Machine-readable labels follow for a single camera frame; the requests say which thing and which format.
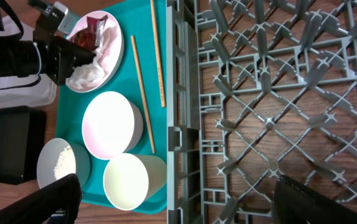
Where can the white napkin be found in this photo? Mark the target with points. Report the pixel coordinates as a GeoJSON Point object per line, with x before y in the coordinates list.
{"type": "Point", "coordinates": [90, 76]}

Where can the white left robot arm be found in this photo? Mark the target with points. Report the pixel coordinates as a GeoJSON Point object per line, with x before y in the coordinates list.
{"type": "Point", "coordinates": [18, 58]}

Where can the grey dishwasher rack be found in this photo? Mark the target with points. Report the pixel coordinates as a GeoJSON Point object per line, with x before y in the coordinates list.
{"type": "Point", "coordinates": [255, 90]}

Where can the pile of rice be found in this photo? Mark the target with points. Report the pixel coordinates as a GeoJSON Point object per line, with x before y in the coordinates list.
{"type": "Point", "coordinates": [65, 163]}

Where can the white paper cup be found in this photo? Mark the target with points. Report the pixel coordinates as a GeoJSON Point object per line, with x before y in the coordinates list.
{"type": "Point", "coordinates": [131, 179]}

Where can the red snack wrapper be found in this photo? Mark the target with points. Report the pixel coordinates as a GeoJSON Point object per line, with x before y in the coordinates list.
{"type": "Point", "coordinates": [89, 38]}

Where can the wooden chopstick left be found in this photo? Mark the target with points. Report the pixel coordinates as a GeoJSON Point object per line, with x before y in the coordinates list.
{"type": "Point", "coordinates": [143, 94]}

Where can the clear plastic bin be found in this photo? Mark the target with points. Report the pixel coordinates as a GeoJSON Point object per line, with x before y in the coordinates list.
{"type": "Point", "coordinates": [12, 92]}

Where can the wooden chopstick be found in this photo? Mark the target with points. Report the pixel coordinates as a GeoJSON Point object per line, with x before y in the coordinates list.
{"type": "Point", "coordinates": [143, 94]}
{"type": "Point", "coordinates": [157, 53]}

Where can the black tray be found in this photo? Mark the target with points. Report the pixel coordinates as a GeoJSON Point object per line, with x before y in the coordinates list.
{"type": "Point", "coordinates": [22, 132]}

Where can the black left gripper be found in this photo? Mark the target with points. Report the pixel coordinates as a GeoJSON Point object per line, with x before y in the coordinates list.
{"type": "Point", "coordinates": [59, 56]}

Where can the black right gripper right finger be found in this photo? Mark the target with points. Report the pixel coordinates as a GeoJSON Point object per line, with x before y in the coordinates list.
{"type": "Point", "coordinates": [294, 202]}

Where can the wooden chopstick right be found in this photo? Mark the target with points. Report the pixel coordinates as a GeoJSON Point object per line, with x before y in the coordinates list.
{"type": "Point", "coordinates": [157, 53]}

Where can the small grey rice bowl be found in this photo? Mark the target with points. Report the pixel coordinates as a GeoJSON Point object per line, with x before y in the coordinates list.
{"type": "Point", "coordinates": [48, 159]}

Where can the white bowl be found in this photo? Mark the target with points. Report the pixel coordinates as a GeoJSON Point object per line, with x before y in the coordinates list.
{"type": "Point", "coordinates": [111, 125]}

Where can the teal serving tray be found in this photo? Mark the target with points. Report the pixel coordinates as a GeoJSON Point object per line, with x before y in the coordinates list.
{"type": "Point", "coordinates": [134, 17]}

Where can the large white plate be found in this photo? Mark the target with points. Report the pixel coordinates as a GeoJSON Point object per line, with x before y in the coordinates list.
{"type": "Point", "coordinates": [111, 22]}

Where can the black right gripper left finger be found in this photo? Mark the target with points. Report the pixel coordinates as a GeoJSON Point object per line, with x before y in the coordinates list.
{"type": "Point", "coordinates": [57, 202]}

